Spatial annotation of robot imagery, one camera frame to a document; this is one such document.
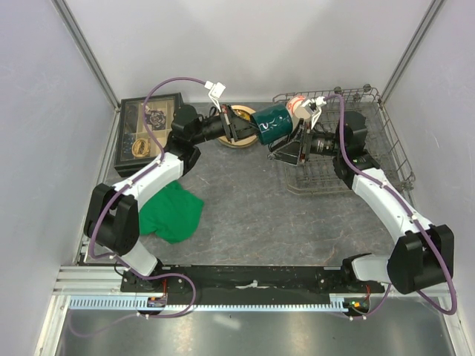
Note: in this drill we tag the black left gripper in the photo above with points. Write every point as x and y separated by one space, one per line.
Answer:
243 127

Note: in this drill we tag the grey wire dish rack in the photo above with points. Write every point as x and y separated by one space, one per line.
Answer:
317 175

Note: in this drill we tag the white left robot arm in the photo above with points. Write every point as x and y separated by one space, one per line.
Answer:
112 220

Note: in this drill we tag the yellow ceramic plate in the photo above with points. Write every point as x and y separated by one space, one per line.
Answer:
243 114

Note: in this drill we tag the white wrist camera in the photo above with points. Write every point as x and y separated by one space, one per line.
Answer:
215 91
311 110

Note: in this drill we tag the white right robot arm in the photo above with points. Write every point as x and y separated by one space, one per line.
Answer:
422 256

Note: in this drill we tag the cream bird plate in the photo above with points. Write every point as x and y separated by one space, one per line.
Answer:
245 108

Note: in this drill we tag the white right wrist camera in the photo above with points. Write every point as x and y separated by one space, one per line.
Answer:
311 110

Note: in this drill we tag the dark green mug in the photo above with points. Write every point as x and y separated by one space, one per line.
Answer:
272 123

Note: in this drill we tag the black framed wooden box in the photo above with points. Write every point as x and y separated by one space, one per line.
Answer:
142 124

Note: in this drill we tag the green cloth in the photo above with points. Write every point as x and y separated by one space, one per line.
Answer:
172 214

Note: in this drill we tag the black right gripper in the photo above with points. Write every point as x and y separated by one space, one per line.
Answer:
287 150

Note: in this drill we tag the white red patterned bowl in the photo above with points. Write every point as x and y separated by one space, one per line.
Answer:
293 106

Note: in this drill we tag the mint green flower plate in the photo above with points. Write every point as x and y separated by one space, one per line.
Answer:
239 145

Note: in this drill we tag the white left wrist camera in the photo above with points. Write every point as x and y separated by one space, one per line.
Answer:
215 91

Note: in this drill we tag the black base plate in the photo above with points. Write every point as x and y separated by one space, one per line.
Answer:
250 284

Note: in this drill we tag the white slotted cable duct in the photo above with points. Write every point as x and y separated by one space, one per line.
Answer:
153 304

